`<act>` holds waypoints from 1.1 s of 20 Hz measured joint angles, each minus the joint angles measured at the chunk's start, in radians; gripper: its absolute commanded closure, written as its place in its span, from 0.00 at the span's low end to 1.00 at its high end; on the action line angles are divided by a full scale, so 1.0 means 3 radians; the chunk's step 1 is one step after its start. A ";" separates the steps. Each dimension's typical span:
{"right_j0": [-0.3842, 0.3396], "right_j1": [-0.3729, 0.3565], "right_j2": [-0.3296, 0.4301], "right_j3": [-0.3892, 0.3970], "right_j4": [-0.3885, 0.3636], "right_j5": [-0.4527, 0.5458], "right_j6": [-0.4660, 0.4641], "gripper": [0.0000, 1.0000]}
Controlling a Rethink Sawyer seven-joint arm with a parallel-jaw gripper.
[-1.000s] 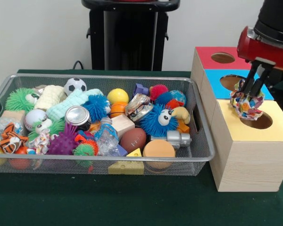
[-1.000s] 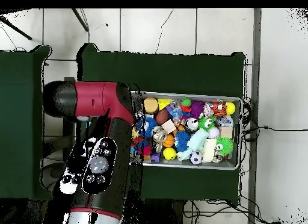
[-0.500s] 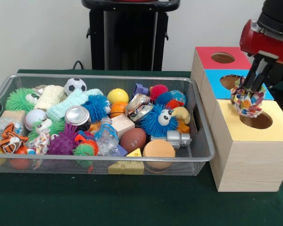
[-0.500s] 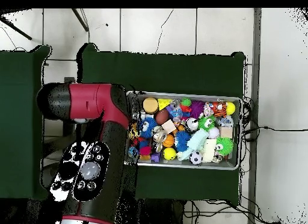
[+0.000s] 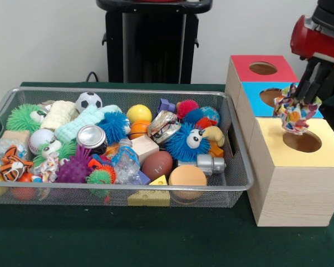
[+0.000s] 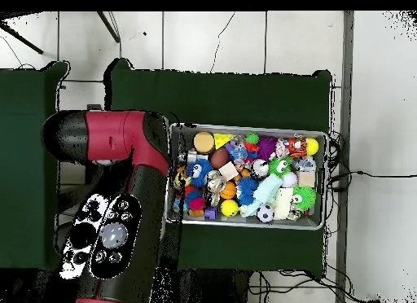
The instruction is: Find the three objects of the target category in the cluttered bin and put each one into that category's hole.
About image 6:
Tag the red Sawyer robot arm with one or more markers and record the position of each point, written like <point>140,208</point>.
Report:
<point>124,137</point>

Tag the black upright bar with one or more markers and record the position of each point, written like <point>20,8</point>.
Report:
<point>94,107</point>

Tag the orange tiger plush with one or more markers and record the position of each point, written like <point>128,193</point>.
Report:
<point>296,146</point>

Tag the purple spiky ball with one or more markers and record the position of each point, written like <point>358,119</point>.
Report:
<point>266,147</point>

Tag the clear mesh bin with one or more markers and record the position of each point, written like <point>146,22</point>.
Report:
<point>247,128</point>

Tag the black tripod leg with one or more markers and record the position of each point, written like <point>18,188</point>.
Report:
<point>109,27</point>
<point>23,39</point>

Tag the blue fuzzy monster toy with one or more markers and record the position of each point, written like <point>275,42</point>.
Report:
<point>200,173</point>

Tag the yellow ball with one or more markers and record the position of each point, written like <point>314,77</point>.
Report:
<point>229,208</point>

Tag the black and white soccer ball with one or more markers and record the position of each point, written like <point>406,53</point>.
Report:
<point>265,214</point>

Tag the dark green tablecloth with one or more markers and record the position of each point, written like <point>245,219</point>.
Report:
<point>221,94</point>

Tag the green spiky ball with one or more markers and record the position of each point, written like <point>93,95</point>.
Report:
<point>303,197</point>

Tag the cream knit cloth roll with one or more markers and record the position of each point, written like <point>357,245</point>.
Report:
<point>283,202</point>

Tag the green covered side table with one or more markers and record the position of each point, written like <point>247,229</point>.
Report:
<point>26,107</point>

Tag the brown toy football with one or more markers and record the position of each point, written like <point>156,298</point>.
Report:
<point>219,158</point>

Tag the yellow cheese wedge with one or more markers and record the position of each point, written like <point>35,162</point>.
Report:
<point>223,139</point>

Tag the mint green knit cloth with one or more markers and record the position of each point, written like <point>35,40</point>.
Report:
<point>264,191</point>

